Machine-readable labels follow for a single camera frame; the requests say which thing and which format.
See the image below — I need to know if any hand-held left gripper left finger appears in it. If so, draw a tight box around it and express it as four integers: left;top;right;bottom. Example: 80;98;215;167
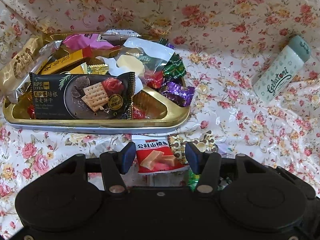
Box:
59;142;137;200

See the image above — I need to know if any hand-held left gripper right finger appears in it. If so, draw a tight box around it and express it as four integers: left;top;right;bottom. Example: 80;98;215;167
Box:
185;141;265;199

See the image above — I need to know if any red white snack packet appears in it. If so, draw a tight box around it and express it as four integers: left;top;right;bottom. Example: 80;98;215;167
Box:
132;135;192;174

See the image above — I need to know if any gold oval tin tray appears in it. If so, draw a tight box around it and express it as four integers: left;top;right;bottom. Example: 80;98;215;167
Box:
2;32;190;133

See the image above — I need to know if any green foil candy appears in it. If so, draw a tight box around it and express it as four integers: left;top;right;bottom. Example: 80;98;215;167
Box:
164;54;187;80
160;38;175;49
187;170;201;193

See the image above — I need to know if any brown patterned snack packet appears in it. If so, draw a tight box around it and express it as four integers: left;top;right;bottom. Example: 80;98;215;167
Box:
167;131;218;165

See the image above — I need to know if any purple foil candy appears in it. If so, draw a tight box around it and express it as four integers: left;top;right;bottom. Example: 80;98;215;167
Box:
160;81;195;108

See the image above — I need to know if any black cracker packet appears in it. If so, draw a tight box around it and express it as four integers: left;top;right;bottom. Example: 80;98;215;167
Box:
29;71;136;120

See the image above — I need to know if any small gold foil packet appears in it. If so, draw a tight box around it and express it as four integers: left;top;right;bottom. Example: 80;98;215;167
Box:
86;64;110;75

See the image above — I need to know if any clear packet with white pieces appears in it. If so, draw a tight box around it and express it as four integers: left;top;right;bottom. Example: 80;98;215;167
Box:
107;37;175;80

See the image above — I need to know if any orange yellow snack packet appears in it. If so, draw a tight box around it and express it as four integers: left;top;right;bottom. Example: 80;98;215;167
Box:
41;49;93;75

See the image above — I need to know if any pale green floral bottle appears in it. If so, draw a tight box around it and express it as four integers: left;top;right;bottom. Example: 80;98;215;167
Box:
251;34;312;107

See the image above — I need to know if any silver brown snack packet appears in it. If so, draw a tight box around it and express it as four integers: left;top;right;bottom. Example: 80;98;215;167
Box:
97;30;140;46

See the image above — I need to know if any pink snack packet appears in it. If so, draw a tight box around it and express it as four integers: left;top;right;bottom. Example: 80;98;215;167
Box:
62;33;114;50

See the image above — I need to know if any long gold snack packet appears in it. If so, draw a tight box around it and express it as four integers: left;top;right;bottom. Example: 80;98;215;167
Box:
0;35;44;104

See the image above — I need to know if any floral tablecloth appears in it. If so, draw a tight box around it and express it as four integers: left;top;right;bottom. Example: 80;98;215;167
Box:
0;0;320;205

